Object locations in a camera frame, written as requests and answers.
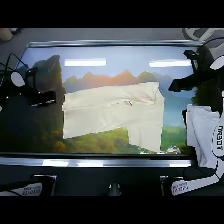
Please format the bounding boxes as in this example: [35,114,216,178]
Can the light grey garment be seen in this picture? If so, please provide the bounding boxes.
[185,104,222,168]

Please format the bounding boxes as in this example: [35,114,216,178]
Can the black cable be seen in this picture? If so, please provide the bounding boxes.
[0,52,27,88]

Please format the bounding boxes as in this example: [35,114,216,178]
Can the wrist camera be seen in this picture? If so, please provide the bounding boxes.
[25,66,40,88]
[182,49,202,72]

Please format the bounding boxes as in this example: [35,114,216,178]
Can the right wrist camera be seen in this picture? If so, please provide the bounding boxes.
[182,49,202,72]

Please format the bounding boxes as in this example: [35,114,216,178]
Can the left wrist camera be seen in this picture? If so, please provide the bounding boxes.
[25,66,40,88]

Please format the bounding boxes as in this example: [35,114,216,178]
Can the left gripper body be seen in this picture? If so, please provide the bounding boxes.
[30,89,58,108]

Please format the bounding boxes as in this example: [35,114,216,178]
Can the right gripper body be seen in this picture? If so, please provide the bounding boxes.
[168,73,201,93]

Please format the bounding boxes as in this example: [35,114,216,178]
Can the cream T-shirt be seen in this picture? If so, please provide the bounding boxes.
[61,81,166,154]

